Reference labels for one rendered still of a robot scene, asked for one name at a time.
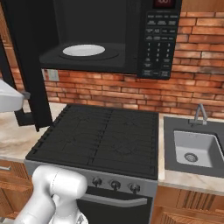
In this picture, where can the grey oven with black door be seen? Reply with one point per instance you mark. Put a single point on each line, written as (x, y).
(116, 213)

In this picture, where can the black gas hob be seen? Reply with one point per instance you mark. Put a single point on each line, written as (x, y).
(102, 137)

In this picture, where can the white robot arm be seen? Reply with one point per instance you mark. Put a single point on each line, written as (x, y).
(55, 186)

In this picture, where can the grey sink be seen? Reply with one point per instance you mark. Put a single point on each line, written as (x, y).
(194, 148)

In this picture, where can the grey tap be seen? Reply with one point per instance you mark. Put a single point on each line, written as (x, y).
(199, 115)

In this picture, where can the black microwave door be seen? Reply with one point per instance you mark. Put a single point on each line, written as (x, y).
(29, 58)

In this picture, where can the wooden wall cupboard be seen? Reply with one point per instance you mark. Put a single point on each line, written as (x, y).
(202, 5)

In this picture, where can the white microwave turntable plate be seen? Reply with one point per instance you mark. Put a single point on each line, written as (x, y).
(83, 50)

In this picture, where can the wooden cupboard drawer front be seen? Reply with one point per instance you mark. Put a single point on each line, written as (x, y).
(14, 186)

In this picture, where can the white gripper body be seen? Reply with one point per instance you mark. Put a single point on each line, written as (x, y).
(8, 97)

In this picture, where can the grey wall socket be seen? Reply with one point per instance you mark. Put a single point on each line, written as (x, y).
(53, 75)

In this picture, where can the black microwave oven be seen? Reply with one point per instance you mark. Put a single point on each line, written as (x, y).
(157, 35)

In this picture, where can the wooden cupboard under sink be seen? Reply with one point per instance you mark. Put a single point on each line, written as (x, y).
(189, 207)

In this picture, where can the black oven knob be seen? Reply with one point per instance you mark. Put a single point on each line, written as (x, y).
(96, 181)
(115, 184)
(134, 187)

